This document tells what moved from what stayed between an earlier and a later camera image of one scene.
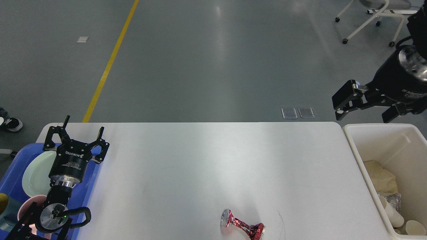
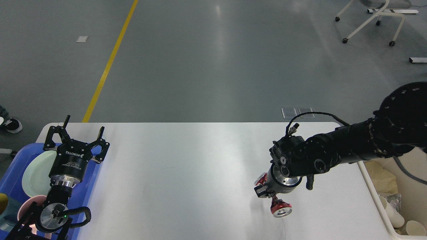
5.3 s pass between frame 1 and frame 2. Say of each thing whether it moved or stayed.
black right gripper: moved
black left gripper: stayed
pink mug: stayed
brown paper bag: stayed
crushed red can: moved
